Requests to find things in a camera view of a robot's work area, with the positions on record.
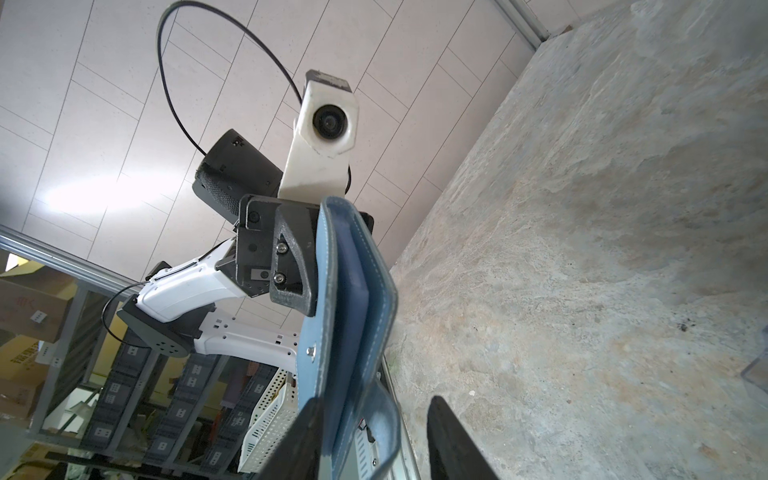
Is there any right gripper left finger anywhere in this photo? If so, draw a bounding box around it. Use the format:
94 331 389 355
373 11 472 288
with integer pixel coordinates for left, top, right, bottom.
257 397 324 480

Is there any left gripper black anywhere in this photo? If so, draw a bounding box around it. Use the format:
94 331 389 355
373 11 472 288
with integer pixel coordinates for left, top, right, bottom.
233 195 375 317

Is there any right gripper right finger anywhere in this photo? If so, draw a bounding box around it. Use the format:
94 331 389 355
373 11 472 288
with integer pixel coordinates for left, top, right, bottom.
427 396 499 480

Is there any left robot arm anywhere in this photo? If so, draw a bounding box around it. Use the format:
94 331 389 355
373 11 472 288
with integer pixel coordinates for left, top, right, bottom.
118 126 355 373

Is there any clear acrylic card stand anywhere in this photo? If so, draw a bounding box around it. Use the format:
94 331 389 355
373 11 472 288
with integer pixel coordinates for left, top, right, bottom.
740 327 767 399

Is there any white perforated basket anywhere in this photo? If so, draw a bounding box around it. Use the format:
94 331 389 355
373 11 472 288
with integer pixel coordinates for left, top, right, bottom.
238 369 298 474

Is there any metal storage shelf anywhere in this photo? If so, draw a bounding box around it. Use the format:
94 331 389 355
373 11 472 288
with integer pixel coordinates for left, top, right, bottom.
29 282 286 479

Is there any cardboard box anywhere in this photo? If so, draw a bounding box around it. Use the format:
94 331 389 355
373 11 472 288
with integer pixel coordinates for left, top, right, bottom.
1 261 77 343

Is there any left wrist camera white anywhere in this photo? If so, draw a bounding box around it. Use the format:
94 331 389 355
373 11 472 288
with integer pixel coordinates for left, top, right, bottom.
278 70 359 204

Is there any left camera black cable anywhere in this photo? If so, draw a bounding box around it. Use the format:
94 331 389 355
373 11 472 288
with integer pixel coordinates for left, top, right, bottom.
157 0 304 158

